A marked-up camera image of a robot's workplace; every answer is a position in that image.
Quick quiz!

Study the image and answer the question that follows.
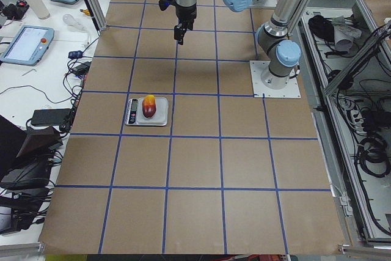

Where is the grey cloth bundle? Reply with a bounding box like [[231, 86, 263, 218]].
[[331, 17, 362, 53]]

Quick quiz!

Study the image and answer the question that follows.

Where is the teach pendant tablet near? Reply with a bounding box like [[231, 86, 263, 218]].
[[1, 25, 54, 66]]

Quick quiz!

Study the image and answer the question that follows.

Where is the silver digital kitchen scale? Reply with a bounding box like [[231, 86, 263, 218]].
[[125, 97, 169, 127]]

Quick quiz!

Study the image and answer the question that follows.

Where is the red yellow mango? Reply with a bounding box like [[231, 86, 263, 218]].
[[142, 94, 156, 118]]

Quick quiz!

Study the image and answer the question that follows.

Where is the white light bulb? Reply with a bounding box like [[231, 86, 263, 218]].
[[62, 14, 87, 31]]

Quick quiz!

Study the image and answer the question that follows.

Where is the black power brick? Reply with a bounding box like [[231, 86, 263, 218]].
[[31, 108, 71, 127]]

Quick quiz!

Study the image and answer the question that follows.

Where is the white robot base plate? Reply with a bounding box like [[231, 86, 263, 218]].
[[249, 61, 301, 98]]

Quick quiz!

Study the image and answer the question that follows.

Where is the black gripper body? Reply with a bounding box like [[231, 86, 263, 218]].
[[175, 4, 196, 30]]

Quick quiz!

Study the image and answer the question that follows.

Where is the white power strip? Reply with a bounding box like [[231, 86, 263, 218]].
[[344, 101, 366, 136]]

